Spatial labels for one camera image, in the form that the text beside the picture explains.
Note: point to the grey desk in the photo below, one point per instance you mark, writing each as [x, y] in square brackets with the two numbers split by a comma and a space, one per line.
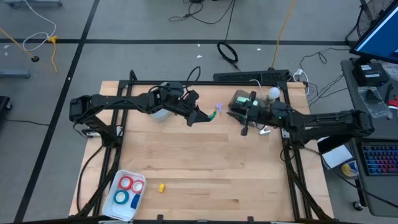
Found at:
[382, 133]

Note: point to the black mini computer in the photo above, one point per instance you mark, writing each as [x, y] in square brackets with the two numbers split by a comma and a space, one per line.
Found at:
[370, 74]

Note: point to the mint green stapler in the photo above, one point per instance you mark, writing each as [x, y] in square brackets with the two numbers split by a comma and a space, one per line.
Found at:
[242, 100]

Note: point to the red tool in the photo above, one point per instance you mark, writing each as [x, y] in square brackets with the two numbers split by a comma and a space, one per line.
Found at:
[393, 102]

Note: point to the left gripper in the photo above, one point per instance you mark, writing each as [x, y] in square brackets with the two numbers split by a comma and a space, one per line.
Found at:
[174, 96]

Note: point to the green staple remover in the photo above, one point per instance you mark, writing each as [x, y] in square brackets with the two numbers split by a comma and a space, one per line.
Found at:
[213, 115]

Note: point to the dark blue tape roll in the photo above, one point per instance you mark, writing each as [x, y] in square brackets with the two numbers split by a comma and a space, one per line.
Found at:
[135, 201]

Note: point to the white shallow tray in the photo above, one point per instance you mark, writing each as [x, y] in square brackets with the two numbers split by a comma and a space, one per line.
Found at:
[122, 213]

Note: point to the computer monitor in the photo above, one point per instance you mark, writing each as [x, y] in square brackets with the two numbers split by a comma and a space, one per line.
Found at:
[379, 40]

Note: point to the yellow staple remover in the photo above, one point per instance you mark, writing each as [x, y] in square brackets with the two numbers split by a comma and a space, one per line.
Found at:
[161, 188]

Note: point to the black stapler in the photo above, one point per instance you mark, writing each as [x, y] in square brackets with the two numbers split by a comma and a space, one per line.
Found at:
[237, 108]

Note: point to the black table frame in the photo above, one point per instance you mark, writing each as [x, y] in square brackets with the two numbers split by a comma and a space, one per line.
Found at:
[285, 96]

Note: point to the clear plastic bag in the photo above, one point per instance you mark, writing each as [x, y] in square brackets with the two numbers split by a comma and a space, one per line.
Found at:
[373, 102]

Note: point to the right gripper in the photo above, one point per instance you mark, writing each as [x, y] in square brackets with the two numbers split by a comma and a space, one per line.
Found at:
[270, 115]

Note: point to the grey cart base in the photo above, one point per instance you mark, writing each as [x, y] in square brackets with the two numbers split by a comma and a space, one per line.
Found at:
[31, 3]
[14, 74]

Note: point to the backlit keyboard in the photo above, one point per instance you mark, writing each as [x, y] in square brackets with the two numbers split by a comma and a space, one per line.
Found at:
[381, 158]

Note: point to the light blue tape roll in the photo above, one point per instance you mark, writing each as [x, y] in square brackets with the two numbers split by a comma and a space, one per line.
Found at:
[115, 197]

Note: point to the black fan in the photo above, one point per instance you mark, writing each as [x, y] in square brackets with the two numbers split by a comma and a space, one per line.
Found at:
[370, 18]

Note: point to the white bulb lamp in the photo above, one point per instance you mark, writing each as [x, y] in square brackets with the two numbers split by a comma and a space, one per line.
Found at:
[274, 92]

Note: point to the white plug adapter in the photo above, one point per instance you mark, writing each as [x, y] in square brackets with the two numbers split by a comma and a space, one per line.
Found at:
[298, 73]

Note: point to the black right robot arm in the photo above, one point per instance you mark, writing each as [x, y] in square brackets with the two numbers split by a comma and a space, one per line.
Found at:
[326, 124]

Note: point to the white staple remover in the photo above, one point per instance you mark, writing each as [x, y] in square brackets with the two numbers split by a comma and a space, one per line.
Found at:
[264, 131]

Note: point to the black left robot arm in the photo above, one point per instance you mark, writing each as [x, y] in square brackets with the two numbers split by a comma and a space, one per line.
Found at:
[109, 101]

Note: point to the white paper pad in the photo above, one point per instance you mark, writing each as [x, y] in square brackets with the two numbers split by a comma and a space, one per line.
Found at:
[337, 155]

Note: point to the white tall bin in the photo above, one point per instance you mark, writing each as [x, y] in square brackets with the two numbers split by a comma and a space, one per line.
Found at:
[160, 116]

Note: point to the grey translucent bin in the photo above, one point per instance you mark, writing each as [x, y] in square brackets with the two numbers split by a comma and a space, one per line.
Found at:
[233, 98]

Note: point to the black perforated power box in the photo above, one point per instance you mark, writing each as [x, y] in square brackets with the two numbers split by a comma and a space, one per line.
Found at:
[248, 76]

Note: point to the red tape roll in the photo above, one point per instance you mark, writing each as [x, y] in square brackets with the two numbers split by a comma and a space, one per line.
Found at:
[133, 186]
[121, 183]

